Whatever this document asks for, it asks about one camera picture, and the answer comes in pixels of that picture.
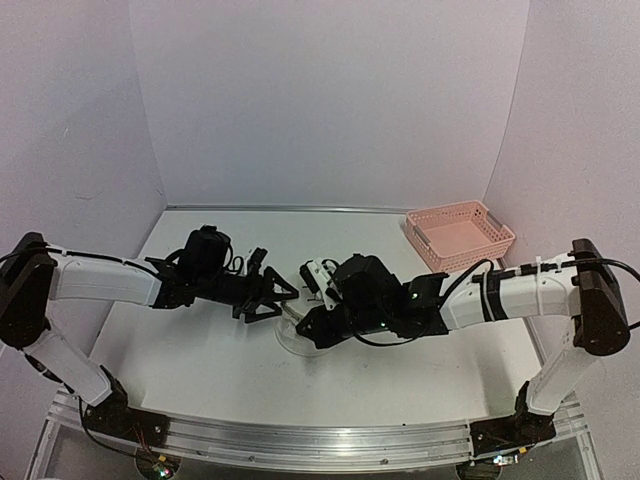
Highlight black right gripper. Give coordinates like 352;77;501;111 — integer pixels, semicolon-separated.
297;304;392;352

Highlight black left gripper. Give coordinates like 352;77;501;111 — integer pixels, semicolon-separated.
196;265;300;324

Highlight white mesh laundry bag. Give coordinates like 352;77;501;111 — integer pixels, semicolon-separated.
274;302;329;358

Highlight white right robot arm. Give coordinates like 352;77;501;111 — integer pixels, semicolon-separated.
296;238;639;443

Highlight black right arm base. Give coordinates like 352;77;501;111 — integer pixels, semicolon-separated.
470;381;556;458

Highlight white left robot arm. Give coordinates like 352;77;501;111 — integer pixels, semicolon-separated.
1;225;299;437

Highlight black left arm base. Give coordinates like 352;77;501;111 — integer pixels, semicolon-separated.
81;366;170;447

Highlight pink plastic basket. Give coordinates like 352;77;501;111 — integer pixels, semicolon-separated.
404;200;516;273

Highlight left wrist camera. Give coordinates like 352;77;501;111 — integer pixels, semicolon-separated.
245;247;268;278

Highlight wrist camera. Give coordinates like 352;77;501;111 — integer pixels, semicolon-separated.
299;258;342;311
245;247;268;278

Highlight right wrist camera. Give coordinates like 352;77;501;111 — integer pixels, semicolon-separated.
299;258;342;311

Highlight aluminium front rail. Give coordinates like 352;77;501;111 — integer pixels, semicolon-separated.
29;394;601;480

